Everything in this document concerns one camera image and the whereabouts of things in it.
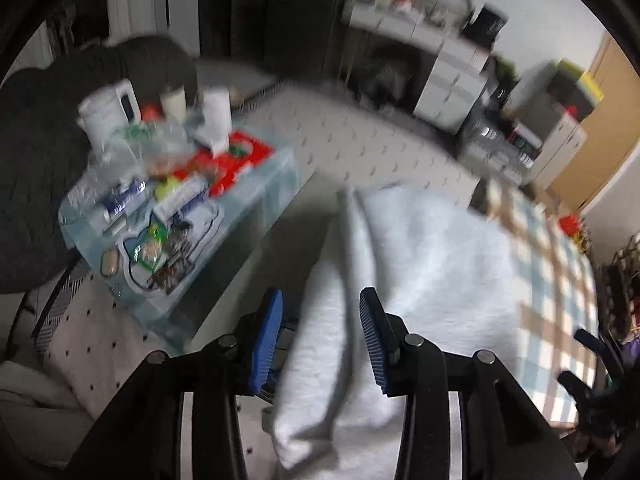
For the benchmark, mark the red plastic bag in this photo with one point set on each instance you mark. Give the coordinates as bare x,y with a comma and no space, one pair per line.
569,223

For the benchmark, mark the white electric kettle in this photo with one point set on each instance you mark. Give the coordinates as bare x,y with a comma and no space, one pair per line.
107,110

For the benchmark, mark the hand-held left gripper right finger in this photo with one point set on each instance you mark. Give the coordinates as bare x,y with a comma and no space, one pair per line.
374,340

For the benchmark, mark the black mesh chair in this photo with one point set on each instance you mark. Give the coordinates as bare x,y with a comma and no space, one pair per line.
40,160

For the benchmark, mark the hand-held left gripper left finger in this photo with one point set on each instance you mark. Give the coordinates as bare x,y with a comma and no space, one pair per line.
267,340

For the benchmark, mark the dark wardrobe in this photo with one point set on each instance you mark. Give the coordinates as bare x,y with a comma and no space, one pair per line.
300,10

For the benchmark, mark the black and red shoe box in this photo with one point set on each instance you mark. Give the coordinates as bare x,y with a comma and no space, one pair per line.
522,137

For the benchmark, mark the beige pillow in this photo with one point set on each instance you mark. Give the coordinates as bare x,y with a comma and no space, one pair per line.
35,410

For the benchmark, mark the grey dotted mat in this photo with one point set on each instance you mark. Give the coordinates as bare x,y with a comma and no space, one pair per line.
350,130

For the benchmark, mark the white drawer desk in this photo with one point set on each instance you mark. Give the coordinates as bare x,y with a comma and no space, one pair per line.
450,90

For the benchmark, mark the checked bed sheet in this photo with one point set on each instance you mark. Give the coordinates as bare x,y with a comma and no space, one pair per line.
545,280

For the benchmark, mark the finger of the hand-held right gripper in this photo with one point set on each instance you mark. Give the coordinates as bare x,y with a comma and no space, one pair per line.
580,389
600,352

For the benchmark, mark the white paper cup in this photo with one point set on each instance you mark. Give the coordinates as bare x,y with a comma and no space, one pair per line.
216,115

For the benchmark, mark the white curtain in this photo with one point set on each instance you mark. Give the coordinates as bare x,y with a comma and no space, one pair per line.
145,0

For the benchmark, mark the tall black box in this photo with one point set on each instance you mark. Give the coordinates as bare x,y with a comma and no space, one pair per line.
482,25

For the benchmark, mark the wooden door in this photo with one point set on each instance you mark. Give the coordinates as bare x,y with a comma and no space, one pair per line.
600,150

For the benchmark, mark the clear side table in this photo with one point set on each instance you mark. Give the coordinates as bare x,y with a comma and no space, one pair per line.
260,180

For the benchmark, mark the pile of table clutter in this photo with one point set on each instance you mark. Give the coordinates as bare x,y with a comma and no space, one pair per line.
150,200

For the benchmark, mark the red flat packet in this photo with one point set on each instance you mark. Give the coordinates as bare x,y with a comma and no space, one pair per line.
250,150

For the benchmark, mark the striped cloth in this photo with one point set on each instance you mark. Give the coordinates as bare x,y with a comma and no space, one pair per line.
60,305

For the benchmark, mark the yellow shoe box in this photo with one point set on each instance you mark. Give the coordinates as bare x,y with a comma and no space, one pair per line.
592,87

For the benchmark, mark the pile of desk clutter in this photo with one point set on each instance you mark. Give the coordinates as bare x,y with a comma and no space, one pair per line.
400,5

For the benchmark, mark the white fleece hoodie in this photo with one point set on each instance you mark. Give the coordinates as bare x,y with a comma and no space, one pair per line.
425,260

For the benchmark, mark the wrapped flower bouquet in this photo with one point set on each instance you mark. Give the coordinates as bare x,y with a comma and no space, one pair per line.
505,80

